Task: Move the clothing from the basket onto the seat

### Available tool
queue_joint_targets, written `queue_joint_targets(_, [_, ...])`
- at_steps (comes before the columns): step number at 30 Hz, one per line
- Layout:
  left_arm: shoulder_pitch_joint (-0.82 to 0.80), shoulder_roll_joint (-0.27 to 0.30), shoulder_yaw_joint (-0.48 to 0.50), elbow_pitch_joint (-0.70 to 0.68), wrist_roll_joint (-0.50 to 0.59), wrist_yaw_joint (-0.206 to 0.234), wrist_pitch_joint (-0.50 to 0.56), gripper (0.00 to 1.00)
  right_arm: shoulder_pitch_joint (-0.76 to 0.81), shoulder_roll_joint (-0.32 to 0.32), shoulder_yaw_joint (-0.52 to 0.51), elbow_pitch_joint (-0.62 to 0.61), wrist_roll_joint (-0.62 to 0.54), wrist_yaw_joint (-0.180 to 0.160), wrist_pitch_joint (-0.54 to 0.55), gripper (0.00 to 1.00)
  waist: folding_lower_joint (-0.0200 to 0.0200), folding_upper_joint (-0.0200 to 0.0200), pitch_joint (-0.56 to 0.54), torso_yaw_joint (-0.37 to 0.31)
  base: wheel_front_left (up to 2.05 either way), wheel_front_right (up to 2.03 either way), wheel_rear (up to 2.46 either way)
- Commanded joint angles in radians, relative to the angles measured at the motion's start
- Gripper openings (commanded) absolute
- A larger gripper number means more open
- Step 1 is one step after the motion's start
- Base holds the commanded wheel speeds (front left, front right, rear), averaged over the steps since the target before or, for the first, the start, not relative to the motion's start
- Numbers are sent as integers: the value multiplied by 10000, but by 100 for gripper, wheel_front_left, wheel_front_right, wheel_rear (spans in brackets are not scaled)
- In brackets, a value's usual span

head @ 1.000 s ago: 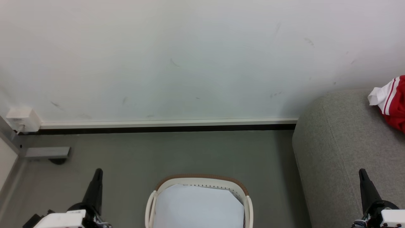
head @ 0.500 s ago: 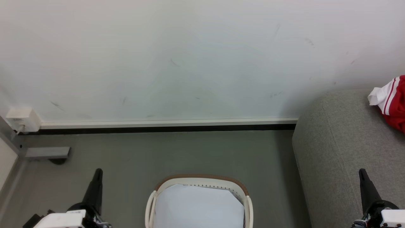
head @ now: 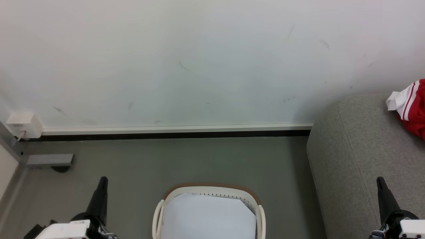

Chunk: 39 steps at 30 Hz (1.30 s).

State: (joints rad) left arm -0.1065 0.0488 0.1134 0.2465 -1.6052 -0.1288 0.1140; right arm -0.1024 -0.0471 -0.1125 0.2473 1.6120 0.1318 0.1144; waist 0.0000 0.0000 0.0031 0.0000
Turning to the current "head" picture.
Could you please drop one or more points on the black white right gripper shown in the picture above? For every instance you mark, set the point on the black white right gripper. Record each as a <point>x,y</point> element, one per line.
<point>410,229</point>

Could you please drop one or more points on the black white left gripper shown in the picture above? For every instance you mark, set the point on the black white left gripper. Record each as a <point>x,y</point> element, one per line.
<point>63,230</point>

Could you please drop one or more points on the red white-striped garment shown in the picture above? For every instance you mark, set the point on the red white-striped garment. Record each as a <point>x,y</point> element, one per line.
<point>416,113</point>

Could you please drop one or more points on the white sheet basket liner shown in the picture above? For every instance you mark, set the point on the white sheet basket liner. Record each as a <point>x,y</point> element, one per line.
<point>206,219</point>

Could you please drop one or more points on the white plastic laundry basket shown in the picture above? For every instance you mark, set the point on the white plastic laundry basket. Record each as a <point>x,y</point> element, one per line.
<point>212,190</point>

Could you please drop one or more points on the black round floor glide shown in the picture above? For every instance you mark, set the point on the black round floor glide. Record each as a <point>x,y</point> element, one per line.
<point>60,168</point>

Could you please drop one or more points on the grey fabric sofa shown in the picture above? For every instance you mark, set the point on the grey fabric sofa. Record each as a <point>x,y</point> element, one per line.
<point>358,149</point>

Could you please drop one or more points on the white and black baseboard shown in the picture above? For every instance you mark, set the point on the white and black baseboard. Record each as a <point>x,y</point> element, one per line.
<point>166,128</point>

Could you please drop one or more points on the grey framed partition panel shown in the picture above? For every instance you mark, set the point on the grey framed partition panel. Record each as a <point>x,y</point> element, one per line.
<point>6,166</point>

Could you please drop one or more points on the grey metal frame foot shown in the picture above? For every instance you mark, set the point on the grey metal frame foot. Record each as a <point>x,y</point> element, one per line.
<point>49,160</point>

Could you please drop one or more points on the white wall socket box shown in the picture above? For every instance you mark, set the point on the white wall socket box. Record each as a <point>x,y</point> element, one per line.
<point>25,124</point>

